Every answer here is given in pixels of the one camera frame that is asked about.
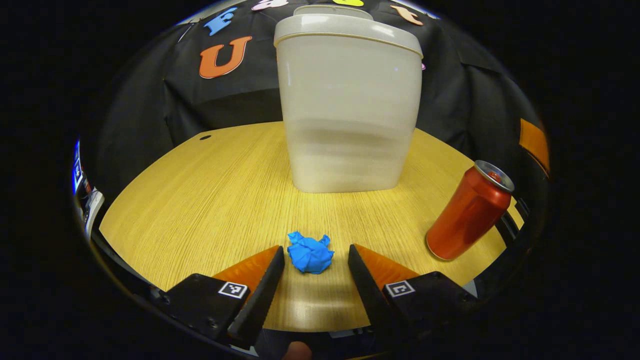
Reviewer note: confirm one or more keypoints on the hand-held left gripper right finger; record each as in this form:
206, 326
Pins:
367, 290

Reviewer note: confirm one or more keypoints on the blue paper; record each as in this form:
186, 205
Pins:
310, 255

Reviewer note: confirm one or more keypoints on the white side table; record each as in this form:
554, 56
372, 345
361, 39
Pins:
94, 205

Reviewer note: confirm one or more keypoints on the black backdrop cloth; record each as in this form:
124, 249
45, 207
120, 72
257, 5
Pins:
225, 100

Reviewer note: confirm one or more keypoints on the white desktop garbage bin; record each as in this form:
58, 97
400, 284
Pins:
350, 110

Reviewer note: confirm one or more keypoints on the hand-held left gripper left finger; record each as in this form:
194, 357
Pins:
260, 300

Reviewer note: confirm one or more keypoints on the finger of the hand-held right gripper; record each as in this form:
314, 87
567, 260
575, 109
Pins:
535, 142

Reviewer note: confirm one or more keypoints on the red pop can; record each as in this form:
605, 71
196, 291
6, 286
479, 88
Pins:
467, 215

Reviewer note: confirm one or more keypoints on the computer monitor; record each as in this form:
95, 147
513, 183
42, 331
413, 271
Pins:
77, 172

